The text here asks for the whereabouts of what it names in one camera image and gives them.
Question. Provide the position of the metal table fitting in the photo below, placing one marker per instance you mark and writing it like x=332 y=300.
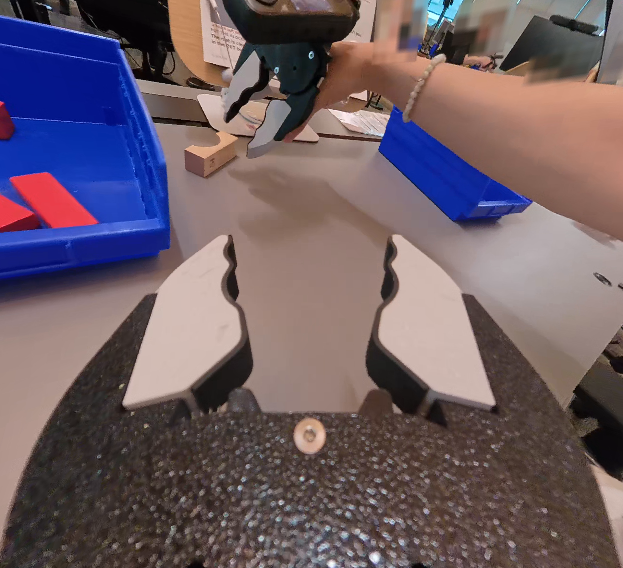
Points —
x=602 y=278

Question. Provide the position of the black office chair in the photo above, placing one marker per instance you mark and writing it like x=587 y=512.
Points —
x=601 y=397

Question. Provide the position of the red plank block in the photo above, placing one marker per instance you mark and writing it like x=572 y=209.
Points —
x=53 y=200

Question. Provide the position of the natural wooden arch block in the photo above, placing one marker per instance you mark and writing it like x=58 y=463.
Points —
x=207 y=159

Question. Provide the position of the red rectangular block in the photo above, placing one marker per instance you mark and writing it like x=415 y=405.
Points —
x=14 y=217

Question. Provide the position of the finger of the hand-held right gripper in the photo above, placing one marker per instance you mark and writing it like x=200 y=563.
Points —
x=239 y=86
x=272 y=127

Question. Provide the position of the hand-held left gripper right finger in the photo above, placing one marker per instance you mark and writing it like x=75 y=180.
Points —
x=428 y=339

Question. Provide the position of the red arch block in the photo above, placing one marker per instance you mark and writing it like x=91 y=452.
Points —
x=5 y=123

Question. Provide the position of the person's right hand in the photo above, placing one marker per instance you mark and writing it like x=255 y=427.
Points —
x=360 y=71

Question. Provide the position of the black webcam bar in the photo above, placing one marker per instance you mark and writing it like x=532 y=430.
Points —
x=574 y=24

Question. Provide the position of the black monitor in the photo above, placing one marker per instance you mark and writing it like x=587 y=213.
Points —
x=550 y=47

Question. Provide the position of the person's right forearm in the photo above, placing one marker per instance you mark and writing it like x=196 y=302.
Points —
x=535 y=130

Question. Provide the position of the blue plastic bin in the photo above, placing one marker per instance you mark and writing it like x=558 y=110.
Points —
x=438 y=174
x=141 y=140

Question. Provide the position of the white document stand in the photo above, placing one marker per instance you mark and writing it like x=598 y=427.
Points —
x=214 y=110

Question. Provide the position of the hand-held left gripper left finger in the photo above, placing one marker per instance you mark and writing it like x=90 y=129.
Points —
x=190 y=339

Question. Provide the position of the printed paper leaflet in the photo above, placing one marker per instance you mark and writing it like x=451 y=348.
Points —
x=362 y=123

